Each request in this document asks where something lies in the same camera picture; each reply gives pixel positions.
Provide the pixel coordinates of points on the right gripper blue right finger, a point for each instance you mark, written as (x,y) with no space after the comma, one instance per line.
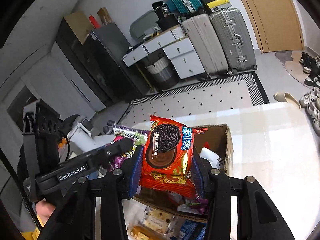
(200,175)

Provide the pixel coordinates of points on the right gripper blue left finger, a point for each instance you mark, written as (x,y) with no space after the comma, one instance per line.
(135,170)

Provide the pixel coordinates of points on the white red snack bag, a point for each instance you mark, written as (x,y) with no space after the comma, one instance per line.
(215,160)

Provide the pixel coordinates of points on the red oreo cookie pack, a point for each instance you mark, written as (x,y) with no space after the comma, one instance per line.
(167,157)

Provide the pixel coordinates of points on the yellow biscuit pack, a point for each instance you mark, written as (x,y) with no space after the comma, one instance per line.
(154,224)

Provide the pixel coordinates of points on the blue oreo pack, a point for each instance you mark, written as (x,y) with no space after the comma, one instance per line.
(192,230)

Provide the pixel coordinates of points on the left hand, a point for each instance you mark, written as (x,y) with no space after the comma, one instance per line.
(44,210)

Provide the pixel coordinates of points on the SF cardboard box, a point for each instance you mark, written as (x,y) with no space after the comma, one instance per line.
(217,139)

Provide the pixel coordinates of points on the patterned floor rug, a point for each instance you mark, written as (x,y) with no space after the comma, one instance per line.
(233,92)

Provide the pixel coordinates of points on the black refrigerator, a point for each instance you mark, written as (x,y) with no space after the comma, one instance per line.
(103,58)

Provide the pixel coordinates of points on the woven laundry basket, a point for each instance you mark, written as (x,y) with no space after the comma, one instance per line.
(163,73)

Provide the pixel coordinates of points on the beige slipper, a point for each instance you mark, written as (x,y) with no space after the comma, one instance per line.
(287,97)

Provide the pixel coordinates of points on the white drawer desk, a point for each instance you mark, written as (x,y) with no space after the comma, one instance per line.
(176,46)

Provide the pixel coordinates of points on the silver suitcase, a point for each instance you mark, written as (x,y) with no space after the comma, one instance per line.
(235,40)

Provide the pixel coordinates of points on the beige suitcase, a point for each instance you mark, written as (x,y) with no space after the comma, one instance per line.
(206,43)

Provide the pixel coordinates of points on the wooden door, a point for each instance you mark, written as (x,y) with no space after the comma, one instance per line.
(276,24)

